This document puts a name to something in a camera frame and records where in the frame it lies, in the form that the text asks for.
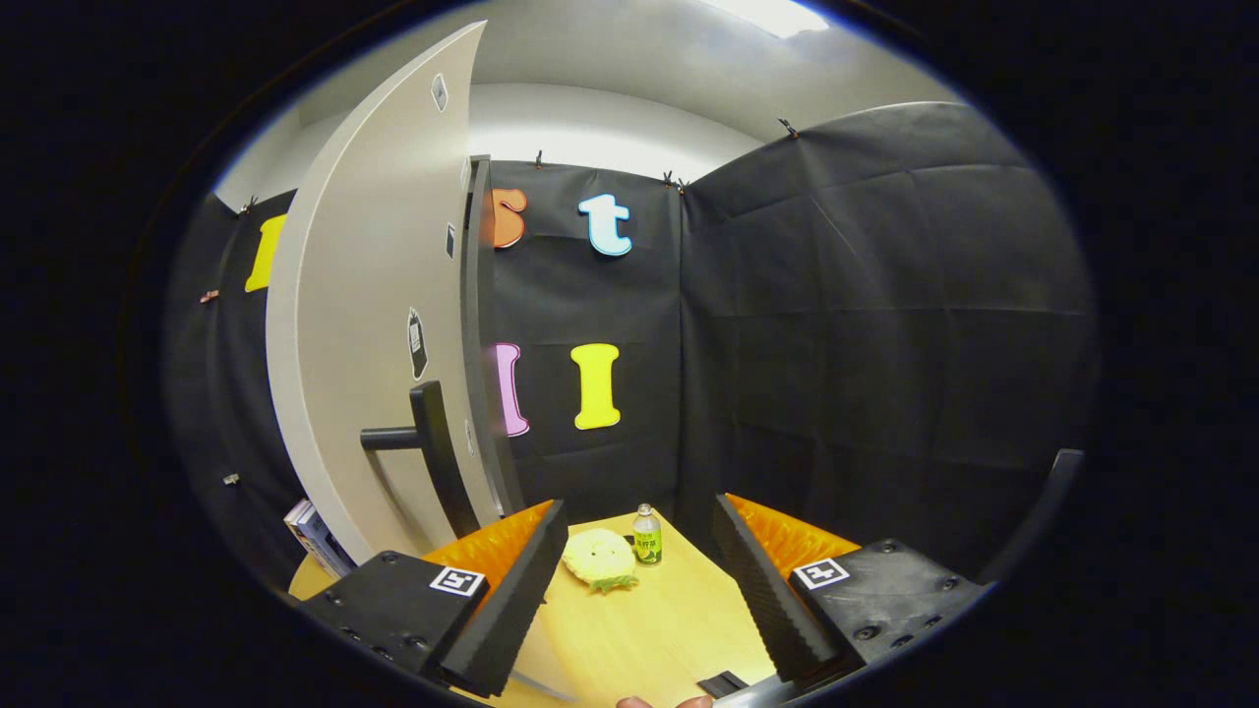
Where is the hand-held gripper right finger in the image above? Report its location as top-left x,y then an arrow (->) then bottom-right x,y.
710,493 -> 989,689

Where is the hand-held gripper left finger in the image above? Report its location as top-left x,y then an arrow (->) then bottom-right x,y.
295,499 -> 570,699

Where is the black door handle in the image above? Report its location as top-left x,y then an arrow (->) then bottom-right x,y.
360,381 -> 483,539

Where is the beige shoe cabinet door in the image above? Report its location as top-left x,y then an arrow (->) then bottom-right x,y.
266,20 -> 503,566

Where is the yellow plush toy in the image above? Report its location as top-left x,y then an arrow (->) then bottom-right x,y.
562,528 -> 640,594

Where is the green label drink bottle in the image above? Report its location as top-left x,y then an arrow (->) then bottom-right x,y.
631,503 -> 663,567

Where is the blue cover book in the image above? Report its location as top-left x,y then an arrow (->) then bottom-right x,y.
295,503 -> 357,579

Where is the dark curved bar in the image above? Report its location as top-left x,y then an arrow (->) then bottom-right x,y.
979,448 -> 1085,586

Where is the black backdrop cloth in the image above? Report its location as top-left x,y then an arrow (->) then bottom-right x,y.
162,101 -> 1098,591

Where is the long ceiling light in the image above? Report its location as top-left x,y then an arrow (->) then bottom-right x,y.
698,0 -> 832,40

